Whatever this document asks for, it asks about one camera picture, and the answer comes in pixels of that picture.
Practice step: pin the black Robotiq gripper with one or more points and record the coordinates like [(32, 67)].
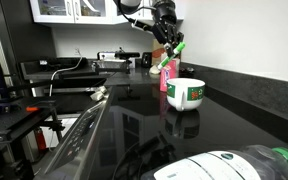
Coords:
[(165, 15)]

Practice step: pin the green and white marker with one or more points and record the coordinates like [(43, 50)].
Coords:
[(175, 53)]

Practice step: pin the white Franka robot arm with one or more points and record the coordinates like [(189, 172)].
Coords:
[(129, 2)]

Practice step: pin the white mug with green band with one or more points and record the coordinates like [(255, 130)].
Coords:
[(185, 95)]

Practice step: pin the brown box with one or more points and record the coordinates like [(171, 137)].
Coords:
[(157, 50)]

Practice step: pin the pink Sweet'N Low box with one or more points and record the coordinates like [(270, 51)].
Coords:
[(168, 75)]

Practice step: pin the small black device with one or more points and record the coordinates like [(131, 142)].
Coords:
[(146, 60)]

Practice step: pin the black glass cooktop stove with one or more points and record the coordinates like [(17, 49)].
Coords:
[(184, 133)]

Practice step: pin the silver stove knob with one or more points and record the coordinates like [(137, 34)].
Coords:
[(96, 96)]

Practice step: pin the clear plastic bottle green cap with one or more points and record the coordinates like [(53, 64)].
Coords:
[(224, 165)]

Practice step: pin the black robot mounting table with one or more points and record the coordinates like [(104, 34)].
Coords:
[(10, 120)]

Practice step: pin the black stereo camera on mount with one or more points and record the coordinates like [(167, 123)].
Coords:
[(126, 55)]

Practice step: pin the white wall outlet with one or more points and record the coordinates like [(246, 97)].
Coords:
[(77, 52)]

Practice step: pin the white wall cabinets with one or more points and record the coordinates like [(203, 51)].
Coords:
[(74, 11)]

